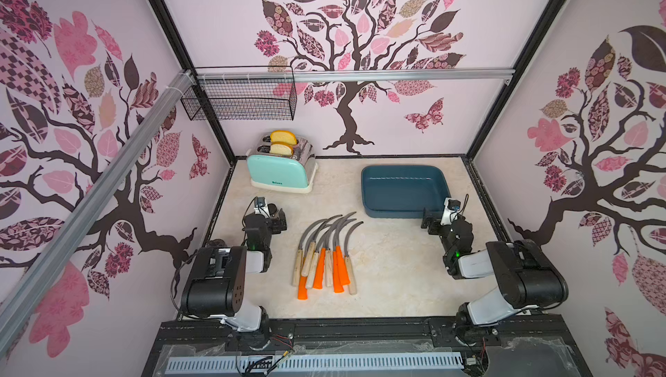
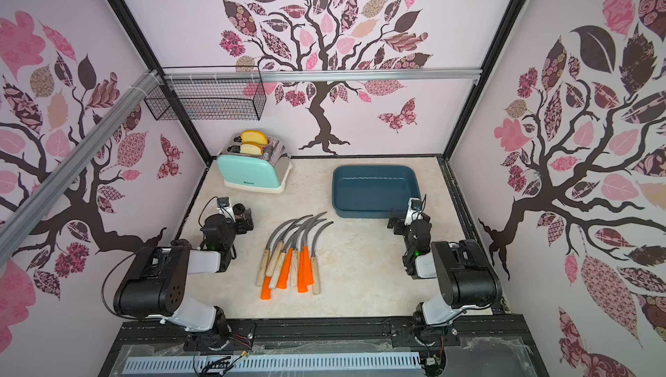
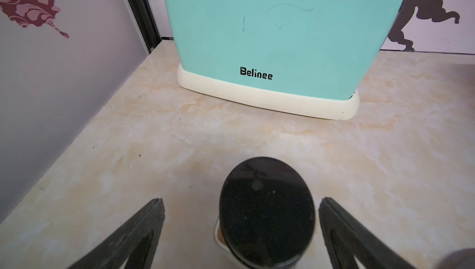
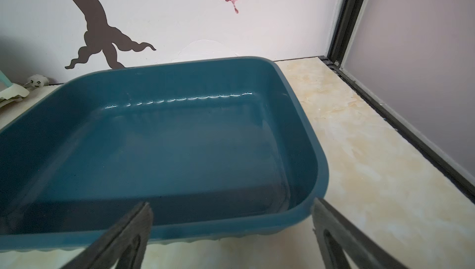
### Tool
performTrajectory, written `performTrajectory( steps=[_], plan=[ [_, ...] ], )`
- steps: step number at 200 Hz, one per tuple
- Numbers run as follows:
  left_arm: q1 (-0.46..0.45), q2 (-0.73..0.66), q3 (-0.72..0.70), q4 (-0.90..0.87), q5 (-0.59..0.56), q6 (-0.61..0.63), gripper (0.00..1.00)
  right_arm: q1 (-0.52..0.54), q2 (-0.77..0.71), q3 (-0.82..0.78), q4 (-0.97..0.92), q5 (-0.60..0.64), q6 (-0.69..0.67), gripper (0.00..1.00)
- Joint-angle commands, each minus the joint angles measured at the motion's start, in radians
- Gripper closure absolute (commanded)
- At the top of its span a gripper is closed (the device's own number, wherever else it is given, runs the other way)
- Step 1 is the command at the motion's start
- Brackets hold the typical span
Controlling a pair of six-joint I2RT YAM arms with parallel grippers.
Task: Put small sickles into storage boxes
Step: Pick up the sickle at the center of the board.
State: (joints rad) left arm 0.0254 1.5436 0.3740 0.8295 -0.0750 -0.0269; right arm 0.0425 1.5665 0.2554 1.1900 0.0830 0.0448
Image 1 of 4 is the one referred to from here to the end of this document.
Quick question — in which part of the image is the teal plastic storage box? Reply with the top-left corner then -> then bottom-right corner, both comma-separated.
361,165 -> 451,219

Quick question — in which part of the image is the wooden handle sickle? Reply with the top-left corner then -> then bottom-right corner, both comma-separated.
291,222 -> 315,287
325,228 -> 334,289
343,221 -> 364,295
301,215 -> 341,277

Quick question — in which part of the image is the orange handle sickle boxed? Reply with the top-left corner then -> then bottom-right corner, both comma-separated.
334,219 -> 361,286

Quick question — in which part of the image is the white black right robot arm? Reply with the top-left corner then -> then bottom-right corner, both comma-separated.
421,210 -> 569,347

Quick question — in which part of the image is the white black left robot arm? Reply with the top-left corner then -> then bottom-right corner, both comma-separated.
179,204 -> 287,333

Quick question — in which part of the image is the mint green toaster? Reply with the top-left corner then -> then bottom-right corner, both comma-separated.
247,135 -> 318,193

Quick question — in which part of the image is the pale bread slice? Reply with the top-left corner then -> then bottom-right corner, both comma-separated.
269,142 -> 294,157

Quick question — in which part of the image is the yellow bread slice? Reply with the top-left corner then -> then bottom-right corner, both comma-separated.
270,130 -> 298,146

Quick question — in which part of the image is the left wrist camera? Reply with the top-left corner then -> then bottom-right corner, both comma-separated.
253,197 -> 267,213

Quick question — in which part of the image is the orange handle sickle lower left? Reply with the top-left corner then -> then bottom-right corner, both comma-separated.
298,250 -> 317,300

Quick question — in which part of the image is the orange handle sickle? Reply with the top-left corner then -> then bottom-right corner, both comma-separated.
331,212 -> 355,294
298,250 -> 317,300
312,216 -> 342,290

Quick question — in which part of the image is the orange handle sickle middle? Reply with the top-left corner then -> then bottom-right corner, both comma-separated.
312,216 -> 342,290

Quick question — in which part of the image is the orange handle sickle right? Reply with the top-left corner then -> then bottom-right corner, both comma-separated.
331,212 -> 355,294

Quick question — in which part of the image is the white vented cable duct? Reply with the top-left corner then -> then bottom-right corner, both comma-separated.
163,352 -> 464,376

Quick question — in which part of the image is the aluminium rail back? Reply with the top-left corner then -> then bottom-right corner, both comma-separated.
197,67 -> 515,83

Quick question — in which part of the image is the aluminium rail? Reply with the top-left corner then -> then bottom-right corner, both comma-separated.
197,67 -> 515,83
1,70 -> 196,354

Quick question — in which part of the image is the aluminium rail left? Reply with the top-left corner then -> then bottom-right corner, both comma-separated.
1,70 -> 196,354

